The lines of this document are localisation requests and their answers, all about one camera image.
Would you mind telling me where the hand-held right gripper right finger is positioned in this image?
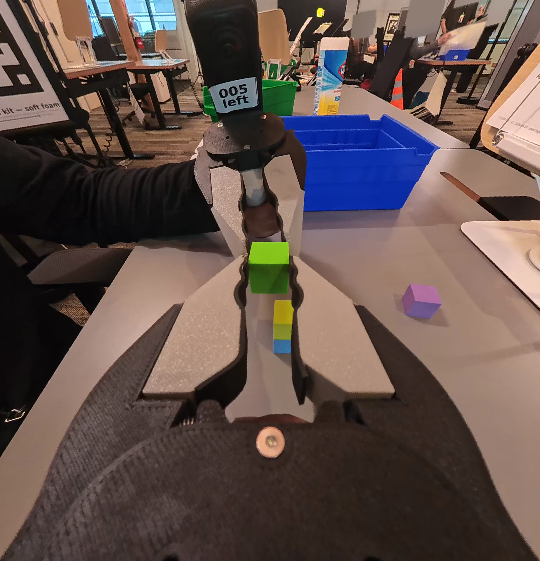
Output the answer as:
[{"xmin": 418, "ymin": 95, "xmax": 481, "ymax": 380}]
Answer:
[{"xmin": 289, "ymin": 255, "xmax": 396, "ymax": 406}]

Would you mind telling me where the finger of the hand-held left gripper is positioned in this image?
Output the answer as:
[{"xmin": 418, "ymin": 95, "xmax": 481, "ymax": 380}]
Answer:
[
  {"xmin": 263, "ymin": 153, "xmax": 305, "ymax": 259},
  {"xmin": 211, "ymin": 166, "xmax": 249, "ymax": 257}
]

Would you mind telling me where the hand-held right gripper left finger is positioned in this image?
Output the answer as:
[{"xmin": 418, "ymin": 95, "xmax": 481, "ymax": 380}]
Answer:
[{"xmin": 141, "ymin": 254, "xmax": 249, "ymax": 408}]

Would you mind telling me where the yellow foam cube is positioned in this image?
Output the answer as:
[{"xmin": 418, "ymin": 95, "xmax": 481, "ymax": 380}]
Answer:
[{"xmin": 273, "ymin": 300, "xmax": 294, "ymax": 341}]

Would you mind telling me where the green foam cube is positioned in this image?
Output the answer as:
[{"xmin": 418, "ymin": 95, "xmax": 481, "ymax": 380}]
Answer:
[{"xmin": 248, "ymin": 242, "xmax": 291, "ymax": 294}]

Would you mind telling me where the purple foam cube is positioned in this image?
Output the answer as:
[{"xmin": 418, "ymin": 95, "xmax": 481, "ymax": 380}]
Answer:
[{"xmin": 401, "ymin": 283, "xmax": 442, "ymax": 319}]

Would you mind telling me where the person's left forearm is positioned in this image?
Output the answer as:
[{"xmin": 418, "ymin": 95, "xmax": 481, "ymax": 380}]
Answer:
[{"xmin": 0, "ymin": 131, "xmax": 220, "ymax": 246}]

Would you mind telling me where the person's left hand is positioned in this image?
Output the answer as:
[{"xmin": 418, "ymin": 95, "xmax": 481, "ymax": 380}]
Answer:
[{"xmin": 243, "ymin": 203, "xmax": 283, "ymax": 240}]

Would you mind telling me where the light wooden board stand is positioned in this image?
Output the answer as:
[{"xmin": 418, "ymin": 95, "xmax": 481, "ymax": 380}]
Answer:
[
  {"xmin": 57, "ymin": 0, "xmax": 95, "ymax": 66},
  {"xmin": 155, "ymin": 30, "xmax": 174, "ymax": 62},
  {"xmin": 258, "ymin": 9, "xmax": 292, "ymax": 79}
]

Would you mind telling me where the wooden top desk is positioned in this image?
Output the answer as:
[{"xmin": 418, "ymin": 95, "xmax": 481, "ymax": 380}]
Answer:
[
  {"xmin": 62, "ymin": 60, "xmax": 154, "ymax": 160},
  {"xmin": 416, "ymin": 58, "xmax": 492, "ymax": 103},
  {"xmin": 127, "ymin": 58, "xmax": 189, "ymax": 130}
]

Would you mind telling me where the green plastic bin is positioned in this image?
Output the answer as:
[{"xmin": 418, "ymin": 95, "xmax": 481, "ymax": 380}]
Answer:
[{"xmin": 203, "ymin": 79, "xmax": 298, "ymax": 122}]

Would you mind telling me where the blue plastic bin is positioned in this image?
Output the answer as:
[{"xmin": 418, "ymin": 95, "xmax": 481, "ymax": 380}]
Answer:
[{"xmin": 281, "ymin": 114, "xmax": 440, "ymax": 212}]

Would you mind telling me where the black computer monitor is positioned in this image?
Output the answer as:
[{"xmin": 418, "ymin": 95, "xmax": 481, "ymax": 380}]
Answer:
[{"xmin": 277, "ymin": 0, "xmax": 347, "ymax": 31}]

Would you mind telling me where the disinfecting wipes canister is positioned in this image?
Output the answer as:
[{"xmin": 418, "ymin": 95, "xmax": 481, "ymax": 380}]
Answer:
[{"xmin": 314, "ymin": 36, "xmax": 350, "ymax": 116}]

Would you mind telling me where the white document holder stand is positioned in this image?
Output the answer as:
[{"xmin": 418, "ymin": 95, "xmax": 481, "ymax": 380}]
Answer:
[{"xmin": 460, "ymin": 44, "xmax": 540, "ymax": 318}]

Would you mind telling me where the framed marker code sign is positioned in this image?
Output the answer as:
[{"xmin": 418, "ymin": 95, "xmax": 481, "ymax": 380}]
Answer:
[{"xmin": 0, "ymin": 0, "xmax": 71, "ymax": 134}]

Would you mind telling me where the printed instruction sheet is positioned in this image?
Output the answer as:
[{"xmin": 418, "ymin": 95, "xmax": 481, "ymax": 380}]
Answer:
[{"xmin": 485, "ymin": 50, "xmax": 540, "ymax": 150}]

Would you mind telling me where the wooden support post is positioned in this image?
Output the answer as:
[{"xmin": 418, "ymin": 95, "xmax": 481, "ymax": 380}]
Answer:
[{"xmin": 110, "ymin": 0, "xmax": 141, "ymax": 62}]

